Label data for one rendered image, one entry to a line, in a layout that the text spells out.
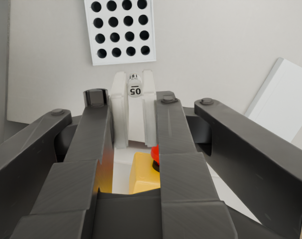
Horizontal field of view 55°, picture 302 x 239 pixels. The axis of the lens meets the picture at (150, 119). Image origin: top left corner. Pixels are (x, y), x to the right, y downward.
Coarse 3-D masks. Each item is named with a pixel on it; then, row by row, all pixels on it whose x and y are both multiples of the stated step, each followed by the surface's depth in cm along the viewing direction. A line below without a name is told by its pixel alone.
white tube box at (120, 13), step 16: (96, 0) 35; (112, 0) 37; (128, 0) 38; (144, 0) 39; (96, 16) 36; (112, 16) 36; (128, 16) 39; (144, 16) 39; (96, 32) 37; (112, 32) 37; (128, 32) 40; (144, 32) 40; (96, 48) 37; (112, 48) 37; (128, 48) 41; (144, 48) 41; (96, 64) 38
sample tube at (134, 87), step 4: (132, 72) 25; (136, 72) 25; (128, 76) 25; (132, 76) 23; (136, 76) 23; (128, 80) 23; (132, 80) 22; (136, 80) 21; (140, 80) 23; (128, 84) 21; (132, 84) 21; (136, 84) 21; (140, 84) 21; (128, 88) 21; (132, 88) 21; (136, 88) 21; (140, 88) 21; (128, 92) 21; (132, 92) 21; (136, 92) 21; (140, 92) 21; (132, 96) 21; (136, 96) 21
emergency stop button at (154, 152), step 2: (152, 148) 34; (154, 148) 34; (156, 148) 34; (152, 150) 34; (154, 150) 34; (156, 150) 33; (158, 150) 33; (152, 152) 34; (154, 152) 33; (156, 152) 33; (158, 152) 33; (152, 154) 34; (154, 154) 33; (156, 154) 33; (158, 154) 33; (152, 156) 34; (154, 156) 33; (156, 156) 33; (158, 156) 33; (154, 158) 33; (156, 158) 33; (158, 158) 33; (156, 160) 33; (158, 160) 33; (158, 162) 33; (158, 164) 34
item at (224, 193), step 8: (120, 168) 42; (128, 168) 42; (120, 176) 40; (128, 176) 40; (112, 184) 37; (120, 184) 38; (128, 184) 38; (216, 184) 43; (224, 184) 43; (112, 192) 36; (120, 192) 36; (128, 192) 37; (224, 192) 41; (232, 192) 42; (224, 200) 39; (232, 200) 40; (240, 200) 40; (240, 208) 38; (248, 216) 37
